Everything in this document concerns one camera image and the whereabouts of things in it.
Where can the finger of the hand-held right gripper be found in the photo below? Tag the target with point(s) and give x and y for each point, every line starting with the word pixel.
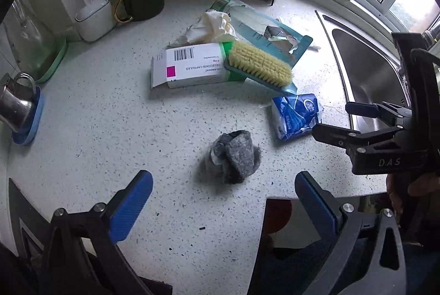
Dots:
pixel 330 135
pixel 357 108

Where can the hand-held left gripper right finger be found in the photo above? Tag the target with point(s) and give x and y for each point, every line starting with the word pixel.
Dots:
pixel 314 205

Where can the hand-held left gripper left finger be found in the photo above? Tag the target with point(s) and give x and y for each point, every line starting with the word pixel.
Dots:
pixel 130 205

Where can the red plastic basin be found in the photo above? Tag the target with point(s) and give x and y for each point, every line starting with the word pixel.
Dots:
pixel 278 216

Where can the blue packet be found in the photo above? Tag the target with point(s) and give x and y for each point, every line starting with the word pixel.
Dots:
pixel 295 116

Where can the grey cloth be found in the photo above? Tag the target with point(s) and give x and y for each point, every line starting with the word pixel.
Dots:
pixel 232 157

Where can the teal torn package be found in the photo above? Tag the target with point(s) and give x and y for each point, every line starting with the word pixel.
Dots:
pixel 261 30

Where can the white rubber glove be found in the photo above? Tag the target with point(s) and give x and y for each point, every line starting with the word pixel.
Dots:
pixel 209 28

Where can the person's right forearm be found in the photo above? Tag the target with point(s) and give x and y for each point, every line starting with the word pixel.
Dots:
pixel 426 222

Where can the person's right hand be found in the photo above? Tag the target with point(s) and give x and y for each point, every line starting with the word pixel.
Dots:
pixel 424 186

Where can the stainless steel sink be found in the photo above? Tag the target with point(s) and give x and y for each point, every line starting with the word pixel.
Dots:
pixel 371 75

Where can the yellow bristle scrub brush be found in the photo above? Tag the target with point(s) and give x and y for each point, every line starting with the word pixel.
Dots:
pixel 259 64

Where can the blue saucer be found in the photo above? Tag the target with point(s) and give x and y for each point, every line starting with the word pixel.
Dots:
pixel 32 125

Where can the white medicine box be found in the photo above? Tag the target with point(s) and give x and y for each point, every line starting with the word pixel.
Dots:
pixel 192 70

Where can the steel teapot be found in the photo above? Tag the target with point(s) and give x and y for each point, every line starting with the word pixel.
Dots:
pixel 15 104

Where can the green plastic tray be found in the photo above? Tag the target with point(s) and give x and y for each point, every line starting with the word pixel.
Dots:
pixel 51 66

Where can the white lidded sugar pot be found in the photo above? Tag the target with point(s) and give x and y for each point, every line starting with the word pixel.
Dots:
pixel 94 18

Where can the glass carafe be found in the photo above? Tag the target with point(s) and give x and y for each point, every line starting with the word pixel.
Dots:
pixel 31 37

